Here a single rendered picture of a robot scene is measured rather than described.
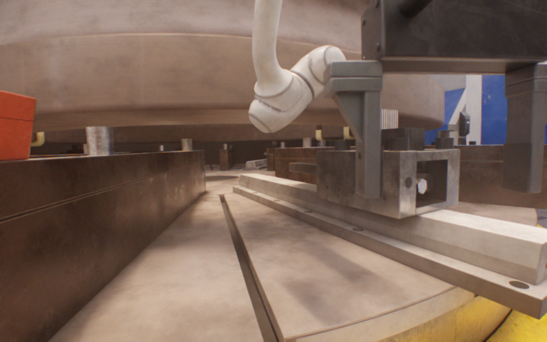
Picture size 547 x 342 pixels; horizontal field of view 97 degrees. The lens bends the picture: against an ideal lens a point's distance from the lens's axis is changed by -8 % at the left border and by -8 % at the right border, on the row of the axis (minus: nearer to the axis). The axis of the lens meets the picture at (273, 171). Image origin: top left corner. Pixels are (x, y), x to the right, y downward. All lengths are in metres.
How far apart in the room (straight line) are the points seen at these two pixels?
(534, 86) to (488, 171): 1.81
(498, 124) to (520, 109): 5.05
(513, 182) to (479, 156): 1.79
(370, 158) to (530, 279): 0.71
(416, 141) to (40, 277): 1.14
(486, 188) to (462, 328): 1.18
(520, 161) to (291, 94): 0.50
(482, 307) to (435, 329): 0.27
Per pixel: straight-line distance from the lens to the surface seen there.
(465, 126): 6.48
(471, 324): 1.14
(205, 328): 0.67
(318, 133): 4.68
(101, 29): 1.34
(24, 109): 0.69
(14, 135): 0.67
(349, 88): 0.21
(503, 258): 0.89
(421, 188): 1.00
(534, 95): 0.29
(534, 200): 2.12
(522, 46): 0.27
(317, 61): 0.71
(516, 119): 0.29
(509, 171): 0.30
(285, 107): 0.67
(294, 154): 2.57
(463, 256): 0.93
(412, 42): 0.22
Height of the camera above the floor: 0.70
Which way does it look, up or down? 5 degrees down
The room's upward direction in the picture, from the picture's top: 1 degrees counter-clockwise
